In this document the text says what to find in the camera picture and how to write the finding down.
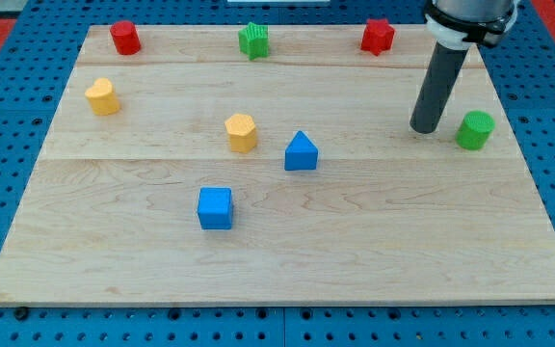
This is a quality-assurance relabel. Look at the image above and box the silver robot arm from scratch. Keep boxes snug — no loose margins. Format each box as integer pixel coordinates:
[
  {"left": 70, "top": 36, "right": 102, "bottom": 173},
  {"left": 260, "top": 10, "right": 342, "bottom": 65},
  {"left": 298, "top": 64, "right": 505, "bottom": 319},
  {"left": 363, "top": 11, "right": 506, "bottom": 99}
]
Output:
[{"left": 423, "top": 0, "right": 519, "bottom": 51}]

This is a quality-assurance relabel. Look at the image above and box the blue triangle block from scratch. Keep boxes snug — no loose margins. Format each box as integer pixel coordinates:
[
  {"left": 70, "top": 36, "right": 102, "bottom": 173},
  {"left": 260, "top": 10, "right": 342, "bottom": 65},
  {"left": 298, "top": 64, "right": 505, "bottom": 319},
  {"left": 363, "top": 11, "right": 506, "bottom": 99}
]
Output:
[{"left": 284, "top": 131, "right": 319, "bottom": 171}]

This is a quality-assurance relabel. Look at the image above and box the yellow hexagon block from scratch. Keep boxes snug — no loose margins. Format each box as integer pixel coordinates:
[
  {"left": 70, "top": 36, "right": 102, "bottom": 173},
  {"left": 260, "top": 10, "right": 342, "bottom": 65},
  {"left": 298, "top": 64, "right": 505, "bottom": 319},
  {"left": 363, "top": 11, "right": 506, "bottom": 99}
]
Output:
[{"left": 225, "top": 114, "right": 257, "bottom": 153}]

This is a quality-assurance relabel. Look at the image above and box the blue cube block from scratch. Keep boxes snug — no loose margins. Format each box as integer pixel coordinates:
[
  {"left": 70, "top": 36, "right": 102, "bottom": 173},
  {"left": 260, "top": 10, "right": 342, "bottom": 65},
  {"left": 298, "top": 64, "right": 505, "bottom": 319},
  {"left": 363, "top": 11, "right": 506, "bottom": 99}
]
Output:
[{"left": 197, "top": 187, "right": 234, "bottom": 230}]

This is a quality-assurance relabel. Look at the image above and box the wooden board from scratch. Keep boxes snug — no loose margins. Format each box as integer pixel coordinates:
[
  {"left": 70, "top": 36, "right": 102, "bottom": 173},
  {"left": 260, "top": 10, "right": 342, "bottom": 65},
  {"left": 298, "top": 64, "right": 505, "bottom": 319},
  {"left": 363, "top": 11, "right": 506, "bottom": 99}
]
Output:
[{"left": 0, "top": 25, "right": 555, "bottom": 307}]

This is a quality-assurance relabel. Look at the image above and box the green star block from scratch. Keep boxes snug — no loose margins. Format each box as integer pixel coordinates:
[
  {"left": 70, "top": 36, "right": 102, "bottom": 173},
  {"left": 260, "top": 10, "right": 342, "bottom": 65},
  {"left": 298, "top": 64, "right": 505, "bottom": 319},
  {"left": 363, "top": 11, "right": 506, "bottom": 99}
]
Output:
[{"left": 238, "top": 22, "right": 270, "bottom": 61}]

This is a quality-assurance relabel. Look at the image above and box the red star block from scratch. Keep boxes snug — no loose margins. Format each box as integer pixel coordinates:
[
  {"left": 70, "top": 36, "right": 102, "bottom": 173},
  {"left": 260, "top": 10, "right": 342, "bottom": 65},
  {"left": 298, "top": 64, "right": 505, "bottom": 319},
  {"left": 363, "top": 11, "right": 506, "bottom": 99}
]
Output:
[{"left": 360, "top": 18, "right": 395, "bottom": 56}]

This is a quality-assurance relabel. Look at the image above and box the yellow heart block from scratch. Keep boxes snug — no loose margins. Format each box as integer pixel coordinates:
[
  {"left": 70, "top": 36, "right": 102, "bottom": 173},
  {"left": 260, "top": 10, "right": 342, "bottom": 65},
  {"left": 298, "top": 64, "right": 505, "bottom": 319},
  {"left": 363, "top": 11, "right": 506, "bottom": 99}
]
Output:
[{"left": 85, "top": 77, "right": 120, "bottom": 116}]

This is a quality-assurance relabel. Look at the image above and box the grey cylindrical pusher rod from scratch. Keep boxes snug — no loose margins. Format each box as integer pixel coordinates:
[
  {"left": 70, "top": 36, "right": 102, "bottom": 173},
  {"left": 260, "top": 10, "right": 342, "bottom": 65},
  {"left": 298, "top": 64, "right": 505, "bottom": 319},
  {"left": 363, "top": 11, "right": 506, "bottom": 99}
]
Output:
[{"left": 410, "top": 43, "right": 467, "bottom": 134}]

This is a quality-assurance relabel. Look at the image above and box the green cylinder block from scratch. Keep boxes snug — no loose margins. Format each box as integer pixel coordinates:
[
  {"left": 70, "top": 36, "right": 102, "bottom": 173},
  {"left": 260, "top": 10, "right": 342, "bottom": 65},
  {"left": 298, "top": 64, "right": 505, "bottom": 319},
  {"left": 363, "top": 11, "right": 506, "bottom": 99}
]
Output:
[{"left": 455, "top": 110, "right": 495, "bottom": 150}]

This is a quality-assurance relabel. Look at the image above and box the red cylinder block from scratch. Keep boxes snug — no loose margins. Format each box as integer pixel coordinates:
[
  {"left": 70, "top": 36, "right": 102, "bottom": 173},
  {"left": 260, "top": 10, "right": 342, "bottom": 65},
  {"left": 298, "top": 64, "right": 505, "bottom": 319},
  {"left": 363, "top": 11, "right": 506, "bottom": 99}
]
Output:
[{"left": 110, "top": 20, "right": 142, "bottom": 55}]

